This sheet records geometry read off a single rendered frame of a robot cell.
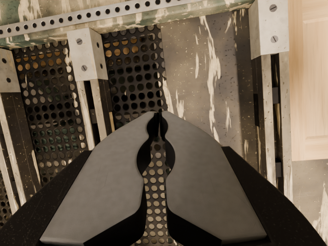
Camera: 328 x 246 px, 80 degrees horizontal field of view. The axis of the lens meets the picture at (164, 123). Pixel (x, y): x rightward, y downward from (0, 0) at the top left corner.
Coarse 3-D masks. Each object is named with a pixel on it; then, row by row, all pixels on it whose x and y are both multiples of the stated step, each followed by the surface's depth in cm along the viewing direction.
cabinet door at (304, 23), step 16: (288, 0) 47; (304, 0) 47; (320, 0) 46; (288, 16) 48; (304, 16) 47; (320, 16) 47; (288, 32) 48; (304, 32) 48; (320, 32) 48; (304, 48) 48; (320, 48) 48; (304, 64) 49; (320, 64) 49; (304, 80) 49; (320, 80) 49; (304, 96) 50; (320, 96) 50; (304, 112) 51; (320, 112) 50; (304, 128) 51; (320, 128) 51; (304, 144) 52; (320, 144) 51
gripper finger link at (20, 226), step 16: (80, 160) 8; (64, 176) 7; (48, 192) 7; (64, 192) 7; (32, 208) 6; (48, 208) 6; (16, 224) 6; (32, 224) 6; (48, 224) 6; (0, 240) 5; (16, 240) 5; (32, 240) 5
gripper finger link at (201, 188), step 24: (168, 120) 10; (168, 144) 9; (192, 144) 9; (216, 144) 9; (192, 168) 8; (216, 168) 7; (168, 192) 7; (192, 192) 7; (216, 192) 7; (240, 192) 7; (168, 216) 6; (192, 216) 6; (216, 216) 6; (240, 216) 6; (192, 240) 6; (216, 240) 5; (240, 240) 5
